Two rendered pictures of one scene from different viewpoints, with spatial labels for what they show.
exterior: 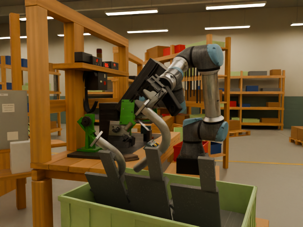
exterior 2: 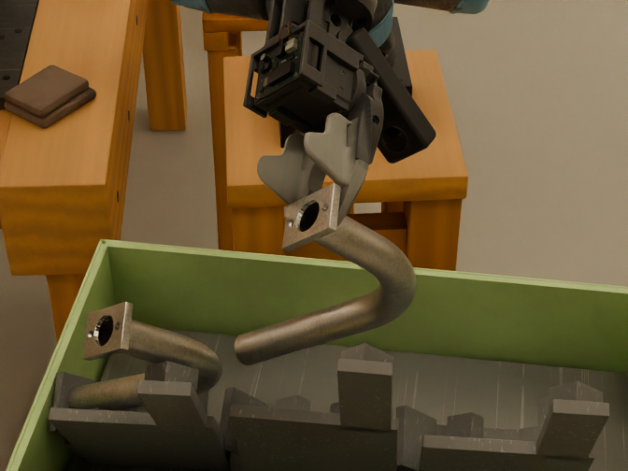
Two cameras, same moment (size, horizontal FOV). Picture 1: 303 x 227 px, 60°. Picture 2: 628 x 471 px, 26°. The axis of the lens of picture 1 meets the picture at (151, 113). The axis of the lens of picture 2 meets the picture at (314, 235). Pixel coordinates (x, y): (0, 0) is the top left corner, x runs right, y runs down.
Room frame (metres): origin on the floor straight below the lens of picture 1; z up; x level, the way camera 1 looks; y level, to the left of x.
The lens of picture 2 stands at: (0.08, 0.29, 1.93)
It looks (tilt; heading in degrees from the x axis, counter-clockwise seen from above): 39 degrees down; 342
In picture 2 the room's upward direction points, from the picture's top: straight up
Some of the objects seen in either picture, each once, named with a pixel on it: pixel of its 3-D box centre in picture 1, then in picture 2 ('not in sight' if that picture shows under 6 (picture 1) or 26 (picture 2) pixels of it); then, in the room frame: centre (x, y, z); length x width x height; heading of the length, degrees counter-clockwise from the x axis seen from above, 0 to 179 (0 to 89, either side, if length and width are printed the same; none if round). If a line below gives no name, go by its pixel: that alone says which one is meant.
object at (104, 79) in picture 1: (96, 81); not in sight; (2.21, 0.46, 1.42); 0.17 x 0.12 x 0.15; 164
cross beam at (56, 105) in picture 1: (86, 103); not in sight; (2.36, 0.58, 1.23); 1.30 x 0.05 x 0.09; 164
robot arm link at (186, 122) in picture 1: (193, 128); not in sight; (1.56, -0.25, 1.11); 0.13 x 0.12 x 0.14; 54
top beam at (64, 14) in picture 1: (92, 28); not in sight; (2.35, 0.52, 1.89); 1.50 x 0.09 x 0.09; 164
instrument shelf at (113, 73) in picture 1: (97, 70); not in sight; (2.33, 0.48, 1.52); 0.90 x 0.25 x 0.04; 164
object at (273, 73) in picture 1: (238, 99); not in sight; (10.09, -3.33, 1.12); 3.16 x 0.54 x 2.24; 79
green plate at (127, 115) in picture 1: (128, 111); not in sight; (2.17, 0.19, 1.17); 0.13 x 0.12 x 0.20; 164
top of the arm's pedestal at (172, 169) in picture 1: (192, 174); (338, 123); (1.57, -0.25, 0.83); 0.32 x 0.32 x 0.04; 75
